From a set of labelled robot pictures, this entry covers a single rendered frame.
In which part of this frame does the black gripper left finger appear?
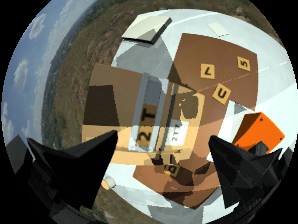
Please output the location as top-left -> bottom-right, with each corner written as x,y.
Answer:
27,131 -> 118,210

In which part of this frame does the grey cylinder with orange top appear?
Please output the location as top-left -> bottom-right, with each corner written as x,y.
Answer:
101,176 -> 116,190

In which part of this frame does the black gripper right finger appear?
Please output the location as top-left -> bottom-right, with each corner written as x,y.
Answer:
209,135 -> 283,209

